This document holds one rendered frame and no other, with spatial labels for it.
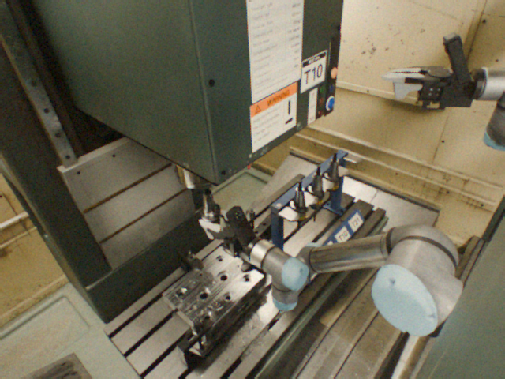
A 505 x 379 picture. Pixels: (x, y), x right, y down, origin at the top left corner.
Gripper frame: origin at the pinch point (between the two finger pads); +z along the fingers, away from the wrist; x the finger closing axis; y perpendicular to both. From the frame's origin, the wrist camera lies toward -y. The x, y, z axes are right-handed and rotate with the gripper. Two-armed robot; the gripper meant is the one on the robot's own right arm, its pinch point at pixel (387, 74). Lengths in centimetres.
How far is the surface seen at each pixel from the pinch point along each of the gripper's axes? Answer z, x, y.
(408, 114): -22, 62, 40
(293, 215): 21, -2, 48
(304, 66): 19.1, -10.4, -5.2
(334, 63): 12.8, 0.5, -2.4
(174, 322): 60, -30, 79
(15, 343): 141, -36, 111
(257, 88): 27.1, -24.1, -5.7
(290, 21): 21.9, -15.1, -15.4
